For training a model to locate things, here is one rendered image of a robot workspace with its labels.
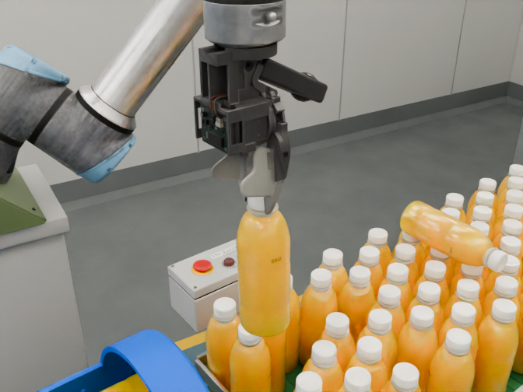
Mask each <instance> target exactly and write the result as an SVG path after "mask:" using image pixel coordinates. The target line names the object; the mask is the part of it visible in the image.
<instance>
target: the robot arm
mask: <svg viewBox="0 0 523 392"><path fill-rule="evenodd" d="M203 24H204V33H205V39H206V40H208V41H209V42H211V43H213V45H212V46H208V47H200V48H199V49H198V56H199V71H200V86H201V95H198V96H193V98H194V112H195V137H196V138H202V141H204V142H205V143H207V144H209V145H211V146H213V147H214V148H216V149H218V150H220V151H222V152H224V153H226V155H225V156H224V157H223V158H222V159H221V160H220V161H219V162H218V163H216V164H215V165H214V166H213V168H212V177H213V178H214V179H216V180H238V183H239V187H240V193H241V194H242V197H243V199H244V201H247V198H253V197H264V204H265V214H266V215H268V214H270V213H272V211H273V209H274V207H275V206H276V203H277V201H278V199H279V196H280V194H281V191H282V189H283V183H284V179H286V176H287V172H288V168H289V163H290V137H289V134H288V123H287V122H286V118H285V112H284V111H285V108H284V107H283V104H282V103H281V101H280V96H277V95H278V91H277V90H276V89H273V88H272V87H270V86H267V85H266V84H264V83H262V82H259V80H260V81H263V82H266V83H268V84H269V85H272V86H275V87H277V88H279V89H282V90H285V91H287V92H289V93H291V95H292V96H293V98H294V99H296V100H298V101H301V102H307V101H310V100H312V101H314V102H317V103H321V102H322V101H323V100H324V98H325V94H326V92H327V89H328V86H327V85H326V84H324V83H323V82H319V81H318V80H317V79H316V78H315V76H313V75H312V74H311V73H309V72H298V71H296V70H294V69H291V68H289V67H287V66H285V65H282V64H280V63H278V62H277V61H273V60H272V59H270V58H271V57H274V56H275V55H277V42H280V41H281V40H282V39H283V38H284V37H286V0H155V1H154V2H153V4H152V5H151V6H150V7H149V9H148V10H147V12H146V13H145V15H144V16H143V17H142V18H141V20H140V21H139V23H138V24H137V26H136V27H135V28H134V30H133V31H132V32H131V34H130V35H129V36H128V38H127V39H126V41H125V42H124V43H123V44H122V46H121V47H120V49H119V50H118V52H117V53H116V55H115V56H114V57H113V58H112V60H111V61H110V63H109V64H108V65H107V67H106V68H105V69H104V71H103V72H102V73H101V75H100V77H99V78H98V79H97V81H95V83H94V84H92V85H89V86H81V87H80V88H79V89H78V91H77V92H76V93H74V92H73V91H72V90H70V89H69V88H68V87H67V84H69V81H70V78H69V77H68V76H67V75H65V74H64V73H62V72H60V71H59V70H57V69H56V68H54V67H53V66H51V65H49V64H48V63H46V62H45V61H42V60H41V59H39V58H38V57H36V56H34V55H33V54H31V53H29V52H28V51H25V50H23V49H22V48H20V47H17V46H16V45H7V46H5V47H4V48H3V49H2V51H1V52H0V184H5V183H7V181H8V180H9V178H10V177H11V176H12V173H13V170H14V167H15V164H16V158H17V155H18V152H19V149H20V148H21V146H22V145H23V143H24V142H25V141H26V140H27V141H28V142H29V143H31V144H32V145H34V146H36V147H37V148H38V149H40V150H41V151H43V152H45V153H46V154H48V155H49V156H50V157H52V158H53V159H55V160H57V161H58V162H59V163H60V164H62V165H63V166H65V167H67V168H68V169H70V170H71V171H72V172H74V173H75V174H76V175H77V176H81V177H82V178H84V179H86V180H88V181H89V182H91V183H99V182H101V181H102V180H103V179H104V178H105V177H107V176H108V175H109V174H110V173H111V172H112V170H113V169H114V168H115V167H116V166H117V165H118V164H119V163H120V162H121V161H122V160H123V158H124V157H125V156H126V155H127V154H128V152H129V151H130V149H131V148H132V146H133V145H134V144H135V142H136V137H135V135H134V134H132V132H133V131H134V130H135V129H136V121H135V114H136V113H137V111H138V110H139V108H140V107H141V106H142V105H143V104H144V103H145V101H146V100H147V98H148V97H149V95H150V94H151V93H152V91H153V90H154V89H155V88H156V86H157V85H158V84H159V82H160V81H161V79H162V78H163V77H164V76H165V75H166V73H167V72H168V71H169V69H170V68H171V66H172V65H173V64H174V62H175V61H176V60H177V59H178V57H179V56H180V55H181V53H182V52H183V50H184V49H185V48H186V47H187V46H188V44H189V43H190V42H191V40H192V39H193V37H194V36H195V34H196V33H197V32H198V31H199V30H200V28H201V27H202V25H203ZM200 107H201V113H200V116H201V119H202V127H201V128H199V124H198V108H200ZM265 143H267V148H266V147H263V146H260V147H258V146H259V145H262V144H265Z"/></svg>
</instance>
